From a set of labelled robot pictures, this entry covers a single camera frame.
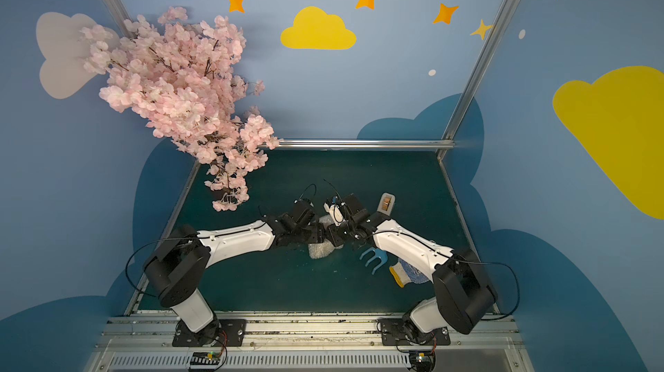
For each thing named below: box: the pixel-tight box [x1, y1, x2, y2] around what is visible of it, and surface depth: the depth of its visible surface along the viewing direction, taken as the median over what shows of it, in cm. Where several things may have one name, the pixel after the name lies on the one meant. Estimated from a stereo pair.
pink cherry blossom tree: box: [80, 6, 280, 212], surface depth 71 cm
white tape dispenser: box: [376, 192, 396, 216], surface depth 103 cm
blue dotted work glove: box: [389, 257, 430, 289], surface depth 88 cm
